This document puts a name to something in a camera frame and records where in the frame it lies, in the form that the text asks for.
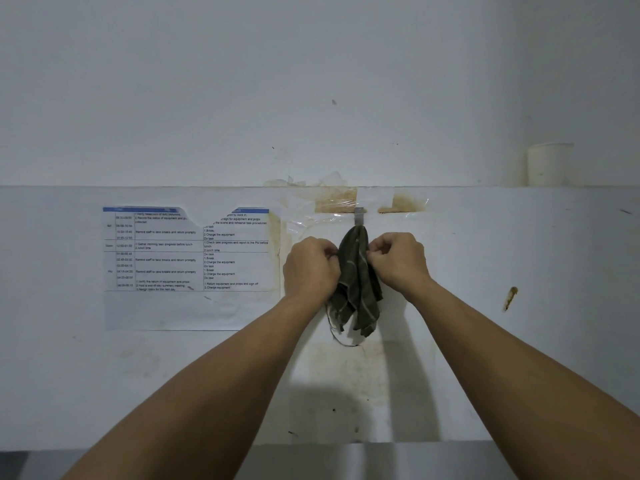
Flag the person's left hand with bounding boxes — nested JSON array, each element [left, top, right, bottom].
[[283, 237, 342, 310]]

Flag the person's right hand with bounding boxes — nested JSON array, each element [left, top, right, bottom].
[[367, 232, 434, 297]]

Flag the dark green striped cloth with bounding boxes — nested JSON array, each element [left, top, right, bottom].
[[327, 225, 384, 338]]

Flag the person's right forearm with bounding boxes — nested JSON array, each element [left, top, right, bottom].
[[400, 276, 640, 480]]

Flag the person's left forearm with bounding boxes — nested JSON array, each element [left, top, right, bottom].
[[61, 290, 326, 480]]

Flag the clear adhesive tape patch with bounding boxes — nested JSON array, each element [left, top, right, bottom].
[[264, 171, 432, 230]]

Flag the printed paper schedule sheet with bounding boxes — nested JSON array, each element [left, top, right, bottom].
[[102, 206, 282, 332]]

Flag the white paper cup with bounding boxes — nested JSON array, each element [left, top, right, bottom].
[[526, 143, 575, 187]]

